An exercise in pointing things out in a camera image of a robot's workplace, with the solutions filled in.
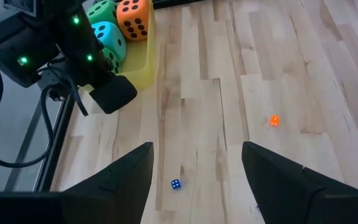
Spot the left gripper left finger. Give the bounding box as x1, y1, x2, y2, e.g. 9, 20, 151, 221
0, 141, 155, 224

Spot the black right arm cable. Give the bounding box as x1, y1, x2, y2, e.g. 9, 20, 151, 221
0, 55, 90, 169

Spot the yellow translucent plastic bin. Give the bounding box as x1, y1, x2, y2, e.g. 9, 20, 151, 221
82, 0, 157, 91

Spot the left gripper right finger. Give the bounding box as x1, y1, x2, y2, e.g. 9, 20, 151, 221
241, 141, 358, 224

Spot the teal foam die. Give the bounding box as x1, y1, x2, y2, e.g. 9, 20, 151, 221
91, 21, 127, 63

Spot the black aluminium table frame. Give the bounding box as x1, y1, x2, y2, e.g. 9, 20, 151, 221
4, 0, 205, 192

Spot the orange foam die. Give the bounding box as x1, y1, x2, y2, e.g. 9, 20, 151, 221
116, 0, 152, 42

